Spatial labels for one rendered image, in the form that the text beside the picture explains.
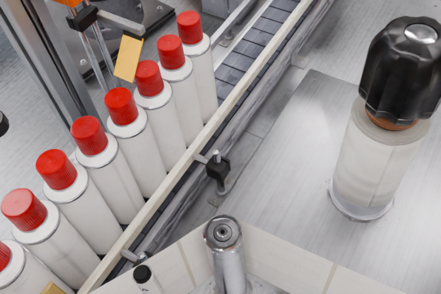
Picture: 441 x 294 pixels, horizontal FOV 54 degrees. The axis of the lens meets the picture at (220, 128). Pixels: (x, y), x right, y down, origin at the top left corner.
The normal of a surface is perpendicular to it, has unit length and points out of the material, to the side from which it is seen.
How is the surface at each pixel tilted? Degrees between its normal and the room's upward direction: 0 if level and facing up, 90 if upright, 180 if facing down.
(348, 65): 0
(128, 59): 48
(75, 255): 90
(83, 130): 2
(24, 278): 90
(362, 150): 87
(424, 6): 0
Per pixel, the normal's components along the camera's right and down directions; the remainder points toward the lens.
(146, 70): -0.10, -0.63
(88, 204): 0.84, 0.39
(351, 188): -0.70, 0.58
